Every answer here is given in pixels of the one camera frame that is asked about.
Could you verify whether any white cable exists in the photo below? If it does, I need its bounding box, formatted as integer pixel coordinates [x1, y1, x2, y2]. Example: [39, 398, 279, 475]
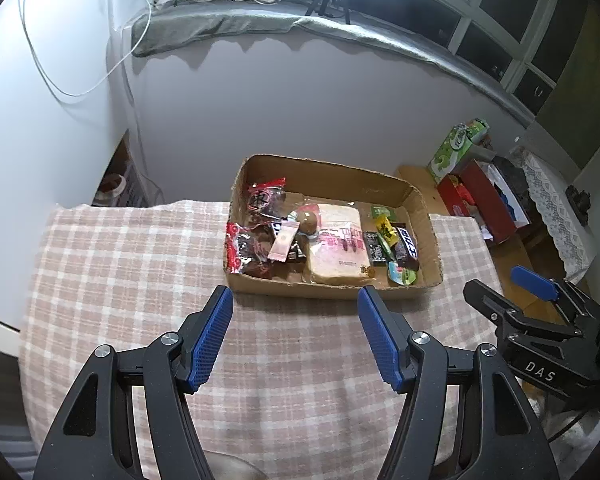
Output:
[20, 0, 152, 98]

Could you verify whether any grey window cushion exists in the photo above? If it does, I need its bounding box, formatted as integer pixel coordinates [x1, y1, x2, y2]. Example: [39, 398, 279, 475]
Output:
[130, 0, 536, 126]

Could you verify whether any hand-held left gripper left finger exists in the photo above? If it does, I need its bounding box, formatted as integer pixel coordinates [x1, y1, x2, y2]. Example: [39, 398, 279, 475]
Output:
[32, 285, 234, 480]

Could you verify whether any dark chocolate bar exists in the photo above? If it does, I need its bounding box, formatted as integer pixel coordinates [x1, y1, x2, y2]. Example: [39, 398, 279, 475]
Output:
[392, 225, 421, 271]

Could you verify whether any black candy packet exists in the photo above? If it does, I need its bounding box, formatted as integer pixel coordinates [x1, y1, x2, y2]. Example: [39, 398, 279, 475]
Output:
[364, 231, 391, 266]

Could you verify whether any red shoebox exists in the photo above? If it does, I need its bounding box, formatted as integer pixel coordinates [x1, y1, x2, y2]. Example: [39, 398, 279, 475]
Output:
[437, 160, 531, 246]

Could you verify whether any black bag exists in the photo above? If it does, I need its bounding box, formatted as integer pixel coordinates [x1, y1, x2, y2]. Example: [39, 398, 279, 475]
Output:
[492, 156, 531, 196]

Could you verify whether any cardboard box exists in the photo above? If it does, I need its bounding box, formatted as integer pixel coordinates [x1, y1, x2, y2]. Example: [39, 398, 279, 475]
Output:
[223, 154, 445, 302]

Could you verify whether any yellow candy packet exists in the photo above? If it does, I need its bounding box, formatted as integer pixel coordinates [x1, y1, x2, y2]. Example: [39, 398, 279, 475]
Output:
[375, 215, 399, 256]

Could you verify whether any packaged braised egg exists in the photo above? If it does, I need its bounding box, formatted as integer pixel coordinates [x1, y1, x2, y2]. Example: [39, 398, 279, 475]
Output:
[292, 205, 323, 236]

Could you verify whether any white lace cloth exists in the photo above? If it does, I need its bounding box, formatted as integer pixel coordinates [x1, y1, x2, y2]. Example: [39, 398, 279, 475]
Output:
[510, 147, 596, 271]

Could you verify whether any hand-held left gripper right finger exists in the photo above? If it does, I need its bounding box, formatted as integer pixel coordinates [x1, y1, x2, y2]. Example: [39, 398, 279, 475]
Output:
[357, 285, 561, 480]

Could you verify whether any green tissue box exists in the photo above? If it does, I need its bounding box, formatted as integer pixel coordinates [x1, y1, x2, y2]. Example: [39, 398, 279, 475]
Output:
[427, 119, 491, 183]

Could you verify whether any pink bread package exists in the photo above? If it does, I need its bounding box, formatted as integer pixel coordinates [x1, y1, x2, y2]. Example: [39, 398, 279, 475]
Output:
[305, 203, 373, 285]

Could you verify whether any fuzzy grey clothing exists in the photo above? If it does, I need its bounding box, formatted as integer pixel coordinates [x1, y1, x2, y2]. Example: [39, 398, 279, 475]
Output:
[542, 400, 600, 480]

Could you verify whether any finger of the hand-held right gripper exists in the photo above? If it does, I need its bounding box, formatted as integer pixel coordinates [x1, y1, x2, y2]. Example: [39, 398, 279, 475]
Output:
[462, 280, 582, 349]
[511, 265, 600, 329]

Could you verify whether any white window frame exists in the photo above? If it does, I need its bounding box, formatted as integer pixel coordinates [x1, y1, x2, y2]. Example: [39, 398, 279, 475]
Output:
[395, 0, 576, 111]

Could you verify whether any green jelly cup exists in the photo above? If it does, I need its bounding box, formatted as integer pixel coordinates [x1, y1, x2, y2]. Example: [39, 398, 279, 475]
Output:
[386, 261, 418, 286]

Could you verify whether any storage rack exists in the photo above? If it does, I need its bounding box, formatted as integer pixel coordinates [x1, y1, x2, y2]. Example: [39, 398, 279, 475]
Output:
[92, 130, 156, 208]

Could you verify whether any dark figurine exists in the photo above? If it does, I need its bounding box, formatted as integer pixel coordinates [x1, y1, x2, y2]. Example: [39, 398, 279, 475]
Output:
[565, 185, 593, 221]

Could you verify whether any pink candy packet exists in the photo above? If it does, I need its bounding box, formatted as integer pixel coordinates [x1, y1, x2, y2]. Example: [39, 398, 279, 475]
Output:
[269, 222, 298, 262]

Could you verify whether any red-ended clear snack packet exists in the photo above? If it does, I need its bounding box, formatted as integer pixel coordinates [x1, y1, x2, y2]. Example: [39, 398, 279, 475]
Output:
[225, 222, 276, 278]
[247, 177, 287, 218]

